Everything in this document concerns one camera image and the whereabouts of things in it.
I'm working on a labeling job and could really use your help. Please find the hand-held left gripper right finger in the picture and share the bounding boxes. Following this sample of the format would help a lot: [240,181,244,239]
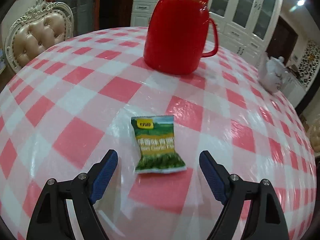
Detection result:
[199,150,289,240]

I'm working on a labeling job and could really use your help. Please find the tall white glass-door cabinet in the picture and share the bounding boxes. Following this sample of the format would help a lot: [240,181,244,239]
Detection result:
[130,0,285,66]

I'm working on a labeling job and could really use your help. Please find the white floral teapot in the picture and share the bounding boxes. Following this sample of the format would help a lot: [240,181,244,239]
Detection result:
[257,52,288,93]

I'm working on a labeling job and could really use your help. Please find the white carved lattice screen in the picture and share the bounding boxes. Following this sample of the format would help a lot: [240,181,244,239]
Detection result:
[297,39,320,88]

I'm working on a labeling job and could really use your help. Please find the beige tufted carved chair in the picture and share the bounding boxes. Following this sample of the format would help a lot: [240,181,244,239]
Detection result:
[4,0,73,73]

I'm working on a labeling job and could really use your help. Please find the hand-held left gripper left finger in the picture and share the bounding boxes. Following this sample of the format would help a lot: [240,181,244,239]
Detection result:
[26,149,118,240]

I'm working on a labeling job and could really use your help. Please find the green snack packet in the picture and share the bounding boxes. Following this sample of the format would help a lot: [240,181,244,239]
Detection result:
[131,115,187,174]

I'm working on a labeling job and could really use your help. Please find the pink checkered tablecloth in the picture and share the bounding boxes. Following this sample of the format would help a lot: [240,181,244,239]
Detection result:
[0,26,317,240]

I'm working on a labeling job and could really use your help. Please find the glass door with wooden frame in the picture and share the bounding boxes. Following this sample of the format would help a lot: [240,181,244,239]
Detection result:
[44,0,137,39]

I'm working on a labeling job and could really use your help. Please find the dark wooden door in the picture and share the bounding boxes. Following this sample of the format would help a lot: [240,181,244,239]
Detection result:
[266,15,299,61]

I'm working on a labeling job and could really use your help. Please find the red thermos jug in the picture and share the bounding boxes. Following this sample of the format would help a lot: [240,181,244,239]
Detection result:
[143,0,219,75]

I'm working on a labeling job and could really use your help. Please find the low white cabinet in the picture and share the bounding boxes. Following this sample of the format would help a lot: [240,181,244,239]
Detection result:
[282,74,307,106]

